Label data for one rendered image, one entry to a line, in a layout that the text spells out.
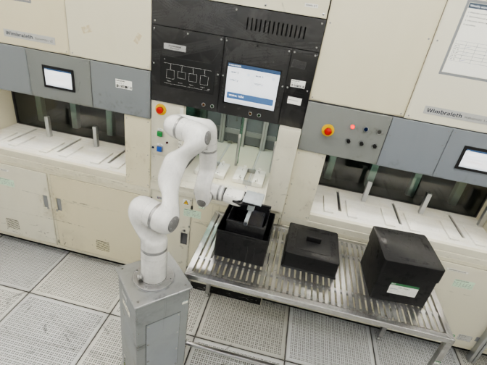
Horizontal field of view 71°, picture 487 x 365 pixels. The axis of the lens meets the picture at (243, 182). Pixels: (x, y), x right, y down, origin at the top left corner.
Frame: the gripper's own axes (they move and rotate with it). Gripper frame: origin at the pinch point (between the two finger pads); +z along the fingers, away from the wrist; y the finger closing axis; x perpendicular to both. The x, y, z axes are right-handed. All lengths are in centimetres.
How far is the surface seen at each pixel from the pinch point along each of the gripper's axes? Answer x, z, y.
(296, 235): -20.3, 27.0, -7.6
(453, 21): 96, 71, -32
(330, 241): -20, 47, -10
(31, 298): -106, -136, 16
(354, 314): -31, 60, 29
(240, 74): 57, -21, -29
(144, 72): 49, -75, -27
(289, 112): 42, 8, -30
